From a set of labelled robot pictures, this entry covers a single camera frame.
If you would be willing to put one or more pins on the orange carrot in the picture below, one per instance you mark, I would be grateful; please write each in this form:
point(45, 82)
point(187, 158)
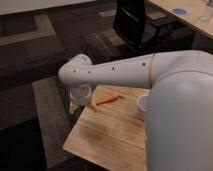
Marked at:
point(107, 99)

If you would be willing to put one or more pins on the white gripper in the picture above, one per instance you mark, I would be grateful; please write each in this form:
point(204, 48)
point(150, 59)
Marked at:
point(81, 96)

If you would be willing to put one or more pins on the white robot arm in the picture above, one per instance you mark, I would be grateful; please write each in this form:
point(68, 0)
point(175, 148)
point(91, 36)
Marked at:
point(179, 119)

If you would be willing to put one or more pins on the black office chair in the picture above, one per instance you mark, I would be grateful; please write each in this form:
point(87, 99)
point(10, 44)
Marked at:
point(138, 24)

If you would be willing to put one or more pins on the blue round disc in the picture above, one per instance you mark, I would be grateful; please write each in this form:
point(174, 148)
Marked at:
point(179, 11)

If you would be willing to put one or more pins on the clear glass on desk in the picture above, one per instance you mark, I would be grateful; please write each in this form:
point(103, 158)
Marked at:
point(207, 13)

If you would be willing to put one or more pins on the wooden background desk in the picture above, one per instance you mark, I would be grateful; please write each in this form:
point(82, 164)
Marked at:
point(192, 16)

